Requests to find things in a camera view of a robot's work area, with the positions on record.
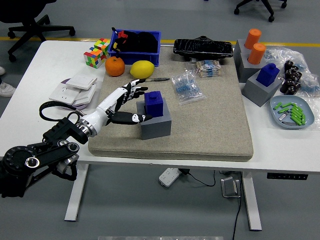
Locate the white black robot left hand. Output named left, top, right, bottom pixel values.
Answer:
left=82, top=78, right=154, bottom=133

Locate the blue square seal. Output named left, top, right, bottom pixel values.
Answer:
left=144, top=91, right=165, bottom=119
left=255, top=63, right=280, bottom=88

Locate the grey seal holder block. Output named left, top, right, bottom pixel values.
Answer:
left=241, top=67, right=283, bottom=108
left=135, top=99, right=173, bottom=141

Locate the purple plate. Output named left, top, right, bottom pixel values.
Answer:
left=54, top=78, right=97, bottom=111

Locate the orange fruit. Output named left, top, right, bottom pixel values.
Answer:
left=104, top=56, right=126, bottom=78

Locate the white socket plate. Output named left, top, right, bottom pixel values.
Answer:
left=48, top=83, right=82, bottom=106

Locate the large colourful puzzle cube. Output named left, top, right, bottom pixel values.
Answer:
left=83, top=47, right=108, bottom=69

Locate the yellow lemon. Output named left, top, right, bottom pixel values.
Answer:
left=129, top=60, right=156, bottom=80

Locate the blue plastic bin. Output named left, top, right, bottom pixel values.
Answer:
left=107, top=29, right=162, bottom=68

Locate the small colourful puzzle cube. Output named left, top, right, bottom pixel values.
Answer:
left=93, top=37, right=112, bottom=56

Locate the black cloth bundle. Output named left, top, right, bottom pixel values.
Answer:
left=111, top=30, right=159, bottom=53

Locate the bag of blue resistors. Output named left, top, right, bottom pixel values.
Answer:
left=171, top=69, right=207, bottom=106

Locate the white table leg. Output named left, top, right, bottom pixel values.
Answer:
left=64, top=163, right=90, bottom=223
left=241, top=171, right=263, bottom=232

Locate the white power strip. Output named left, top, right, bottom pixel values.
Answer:
left=158, top=167, right=182, bottom=188

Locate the grey-brown mat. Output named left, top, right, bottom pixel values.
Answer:
left=87, top=46, right=254, bottom=163

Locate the person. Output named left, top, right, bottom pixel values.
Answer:
left=0, top=66, right=16, bottom=98

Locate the black wrapped keyboard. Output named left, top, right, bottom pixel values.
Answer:
left=173, top=35, right=234, bottom=61

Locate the black office chair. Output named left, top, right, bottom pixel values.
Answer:
left=233, top=0, right=288, bottom=23
left=0, top=0, right=76, bottom=63

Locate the grey cylinder holder block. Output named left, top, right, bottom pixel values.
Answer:
left=233, top=38, right=253, bottom=66
left=236, top=46, right=266, bottom=83

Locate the silver metal stand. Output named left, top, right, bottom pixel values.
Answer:
left=220, top=176, right=242, bottom=199

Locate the orange cylinder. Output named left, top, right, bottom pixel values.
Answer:
left=244, top=28, right=263, bottom=50
left=247, top=42, right=267, bottom=66

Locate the clear plastic bags pile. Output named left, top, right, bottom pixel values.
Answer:
left=262, top=46, right=320, bottom=132

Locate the black desk control panel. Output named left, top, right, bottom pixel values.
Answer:
left=266, top=172, right=309, bottom=180

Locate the blue-grey plate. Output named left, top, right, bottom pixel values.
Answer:
left=269, top=95, right=315, bottom=130

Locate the white blank switch plate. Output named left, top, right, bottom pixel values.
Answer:
left=66, top=74, right=98, bottom=91

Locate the black plug with cord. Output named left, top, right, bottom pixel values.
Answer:
left=179, top=168, right=217, bottom=187

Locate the black floor cable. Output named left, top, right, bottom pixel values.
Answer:
left=231, top=172, right=244, bottom=240

